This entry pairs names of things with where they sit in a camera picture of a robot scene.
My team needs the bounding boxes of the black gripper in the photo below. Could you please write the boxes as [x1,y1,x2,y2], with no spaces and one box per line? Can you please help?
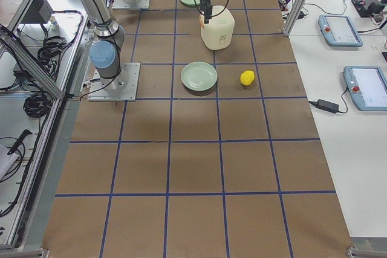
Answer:
[200,0,212,24]

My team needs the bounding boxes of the white rice cooker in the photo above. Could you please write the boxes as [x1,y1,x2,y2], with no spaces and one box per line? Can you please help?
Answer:
[199,8,235,50]

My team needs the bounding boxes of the green plate right side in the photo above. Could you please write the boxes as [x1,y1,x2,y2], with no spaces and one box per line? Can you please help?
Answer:
[180,62,218,91]

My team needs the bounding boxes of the yellow toy pepper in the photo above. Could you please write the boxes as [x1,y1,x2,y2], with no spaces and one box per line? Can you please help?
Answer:
[239,70,255,86]

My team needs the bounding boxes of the upper teach pendant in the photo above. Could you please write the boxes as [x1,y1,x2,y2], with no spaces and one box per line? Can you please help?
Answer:
[318,15,363,47]

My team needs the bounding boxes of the teach pendant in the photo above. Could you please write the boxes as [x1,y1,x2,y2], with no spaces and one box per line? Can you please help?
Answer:
[318,15,363,47]
[343,66,386,111]

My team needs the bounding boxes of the black power adapter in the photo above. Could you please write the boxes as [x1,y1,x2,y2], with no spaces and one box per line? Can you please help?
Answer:
[316,99,339,114]

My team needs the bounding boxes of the lower teach pendant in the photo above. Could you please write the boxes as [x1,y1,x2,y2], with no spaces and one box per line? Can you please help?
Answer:
[343,66,386,111]

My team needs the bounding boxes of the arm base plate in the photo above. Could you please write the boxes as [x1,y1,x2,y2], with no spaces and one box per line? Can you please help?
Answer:
[86,62,140,102]
[112,0,150,10]

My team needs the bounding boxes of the coiled black cables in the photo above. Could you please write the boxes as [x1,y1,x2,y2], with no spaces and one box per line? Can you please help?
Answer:
[37,36,75,73]

